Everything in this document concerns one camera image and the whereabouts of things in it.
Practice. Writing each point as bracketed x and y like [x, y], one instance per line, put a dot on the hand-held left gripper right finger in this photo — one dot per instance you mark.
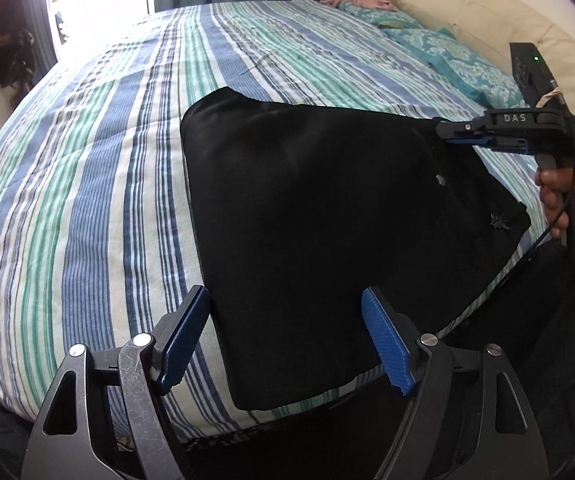
[385, 340]

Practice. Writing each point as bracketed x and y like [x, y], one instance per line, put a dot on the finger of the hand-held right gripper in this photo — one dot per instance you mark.
[505, 145]
[460, 127]

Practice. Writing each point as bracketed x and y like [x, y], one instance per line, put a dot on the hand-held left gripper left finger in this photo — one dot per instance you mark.
[187, 330]

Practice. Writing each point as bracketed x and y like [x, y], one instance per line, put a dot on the black pants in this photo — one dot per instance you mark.
[317, 210]

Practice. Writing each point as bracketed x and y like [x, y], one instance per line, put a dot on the person's right hand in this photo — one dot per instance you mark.
[552, 195]

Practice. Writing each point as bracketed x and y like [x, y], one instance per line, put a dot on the large teal patterned pillow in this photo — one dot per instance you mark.
[462, 70]

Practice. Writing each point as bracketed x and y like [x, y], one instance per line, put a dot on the cream padded headboard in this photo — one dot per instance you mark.
[457, 5]

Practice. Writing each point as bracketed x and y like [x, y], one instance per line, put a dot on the small teal patterned pillow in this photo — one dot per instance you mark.
[377, 16]

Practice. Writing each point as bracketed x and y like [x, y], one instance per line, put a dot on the striped bed sheet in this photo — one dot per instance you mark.
[92, 185]

